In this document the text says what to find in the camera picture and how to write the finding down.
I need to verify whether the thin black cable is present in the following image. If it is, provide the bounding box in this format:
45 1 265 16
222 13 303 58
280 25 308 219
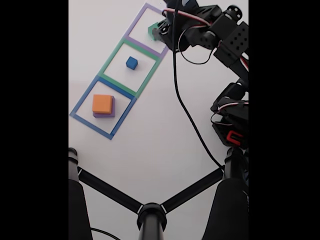
89 226 123 240

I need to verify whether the blue tape square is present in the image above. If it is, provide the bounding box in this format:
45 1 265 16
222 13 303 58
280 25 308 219
69 74 138 141

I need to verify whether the black camera cable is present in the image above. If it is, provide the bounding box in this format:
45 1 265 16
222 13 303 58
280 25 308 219
172 0 226 171

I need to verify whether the red table clamp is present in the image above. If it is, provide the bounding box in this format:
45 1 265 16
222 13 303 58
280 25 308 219
226 130 245 146

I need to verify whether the black tripod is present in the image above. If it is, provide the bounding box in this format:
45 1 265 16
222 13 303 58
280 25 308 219
68 147 249 240

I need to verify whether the green cube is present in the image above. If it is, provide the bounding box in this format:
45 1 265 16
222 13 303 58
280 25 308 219
147 21 161 41

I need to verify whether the green tape square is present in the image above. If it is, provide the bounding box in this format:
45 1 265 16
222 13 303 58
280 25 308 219
97 37 162 98

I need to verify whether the purple tape square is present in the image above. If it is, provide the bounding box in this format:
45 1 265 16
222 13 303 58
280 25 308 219
124 2 170 60

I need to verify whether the large purple cube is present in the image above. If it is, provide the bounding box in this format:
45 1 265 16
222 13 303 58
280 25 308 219
92 96 116 118

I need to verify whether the orange cube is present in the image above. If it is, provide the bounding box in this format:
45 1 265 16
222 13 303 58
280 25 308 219
91 94 115 115

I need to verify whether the small blue cube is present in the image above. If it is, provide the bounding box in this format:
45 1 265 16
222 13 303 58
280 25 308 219
125 56 139 70

